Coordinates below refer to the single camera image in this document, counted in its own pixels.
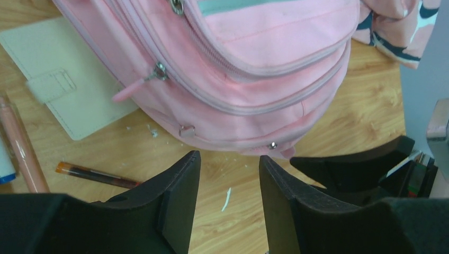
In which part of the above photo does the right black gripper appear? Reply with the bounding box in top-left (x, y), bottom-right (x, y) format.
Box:
top-left (290, 135), bottom-right (437, 205)

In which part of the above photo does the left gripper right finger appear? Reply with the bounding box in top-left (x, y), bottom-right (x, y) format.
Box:
top-left (259, 156), bottom-right (448, 253)

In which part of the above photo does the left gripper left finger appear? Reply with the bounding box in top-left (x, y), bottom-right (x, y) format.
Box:
top-left (1, 151), bottom-right (201, 253)

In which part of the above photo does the pink student backpack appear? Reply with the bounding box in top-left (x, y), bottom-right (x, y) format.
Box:
top-left (55, 0), bottom-right (360, 159)

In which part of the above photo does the red pen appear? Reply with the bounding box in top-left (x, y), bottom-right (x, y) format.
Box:
top-left (55, 162), bottom-right (142, 189)

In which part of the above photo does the pink pencil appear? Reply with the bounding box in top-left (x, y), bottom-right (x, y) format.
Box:
top-left (1, 96), bottom-right (50, 193)

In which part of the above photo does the pink patterned cloth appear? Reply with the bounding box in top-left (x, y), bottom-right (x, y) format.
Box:
top-left (352, 0), bottom-right (442, 69)

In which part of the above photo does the blue capped white marker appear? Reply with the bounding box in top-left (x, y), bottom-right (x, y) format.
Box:
top-left (1, 138), bottom-right (16, 185)

